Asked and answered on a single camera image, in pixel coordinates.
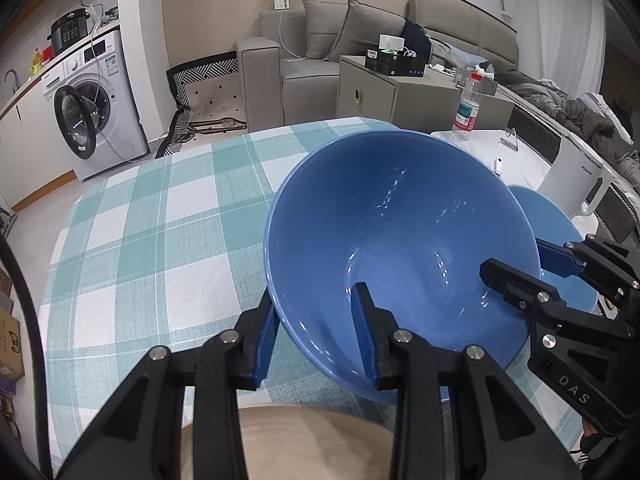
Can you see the grey side cabinet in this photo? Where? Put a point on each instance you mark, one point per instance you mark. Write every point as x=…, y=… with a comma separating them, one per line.
x=426, y=103

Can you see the blue bowl front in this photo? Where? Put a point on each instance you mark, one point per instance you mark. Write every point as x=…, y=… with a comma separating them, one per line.
x=412, y=217

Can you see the black rice cooker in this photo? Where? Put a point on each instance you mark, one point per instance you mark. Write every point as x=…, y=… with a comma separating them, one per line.
x=68, y=30

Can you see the teal checked tablecloth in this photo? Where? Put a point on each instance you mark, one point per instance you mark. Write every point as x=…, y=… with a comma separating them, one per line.
x=170, y=253

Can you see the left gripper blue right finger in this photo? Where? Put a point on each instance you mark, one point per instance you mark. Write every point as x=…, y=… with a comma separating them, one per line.
x=396, y=359

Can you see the white washing machine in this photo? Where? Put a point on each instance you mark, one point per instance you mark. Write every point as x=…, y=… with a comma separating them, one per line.
x=93, y=106

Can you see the blue bowl back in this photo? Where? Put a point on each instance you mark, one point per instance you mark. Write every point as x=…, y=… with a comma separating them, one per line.
x=552, y=226

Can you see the blue bowl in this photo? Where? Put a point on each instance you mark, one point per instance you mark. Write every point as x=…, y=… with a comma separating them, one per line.
x=552, y=226
x=412, y=217

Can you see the right hand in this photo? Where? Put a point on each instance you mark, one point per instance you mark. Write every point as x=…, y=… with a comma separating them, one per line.
x=592, y=443

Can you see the black box on cabinet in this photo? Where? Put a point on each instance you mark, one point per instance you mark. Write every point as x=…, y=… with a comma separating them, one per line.
x=397, y=64

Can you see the cream plate stack top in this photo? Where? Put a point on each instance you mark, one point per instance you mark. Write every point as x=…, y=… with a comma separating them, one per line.
x=295, y=441

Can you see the plastic water bottle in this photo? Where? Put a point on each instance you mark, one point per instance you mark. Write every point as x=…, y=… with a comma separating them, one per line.
x=468, y=108

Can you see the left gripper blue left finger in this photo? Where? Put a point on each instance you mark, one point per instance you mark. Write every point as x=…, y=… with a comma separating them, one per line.
x=236, y=359

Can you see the white kitchen counter cabinets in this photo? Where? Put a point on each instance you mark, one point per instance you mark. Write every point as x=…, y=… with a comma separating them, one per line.
x=35, y=160

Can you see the white marble coffee table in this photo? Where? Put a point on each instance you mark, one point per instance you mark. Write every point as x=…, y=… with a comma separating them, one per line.
x=515, y=163

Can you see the grey cushion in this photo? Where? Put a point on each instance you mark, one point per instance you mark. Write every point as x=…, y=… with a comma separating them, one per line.
x=361, y=30

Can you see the grey sofa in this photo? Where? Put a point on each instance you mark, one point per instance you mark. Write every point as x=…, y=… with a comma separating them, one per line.
x=310, y=64

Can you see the cardboard box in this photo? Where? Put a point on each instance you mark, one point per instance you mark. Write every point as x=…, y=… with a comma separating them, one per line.
x=11, y=356

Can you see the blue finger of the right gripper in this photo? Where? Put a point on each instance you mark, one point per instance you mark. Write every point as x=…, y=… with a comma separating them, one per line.
x=520, y=290
x=559, y=260

